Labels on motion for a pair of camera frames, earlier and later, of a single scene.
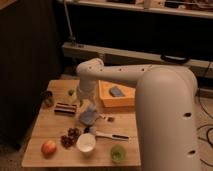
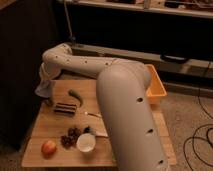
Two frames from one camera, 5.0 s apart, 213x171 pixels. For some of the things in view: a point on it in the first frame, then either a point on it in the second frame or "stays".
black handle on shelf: (174, 59) stays
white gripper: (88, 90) -> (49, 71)
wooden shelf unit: (138, 32) stays
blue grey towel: (88, 117) -> (44, 88)
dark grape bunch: (71, 139) stays
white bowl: (86, 142) stays
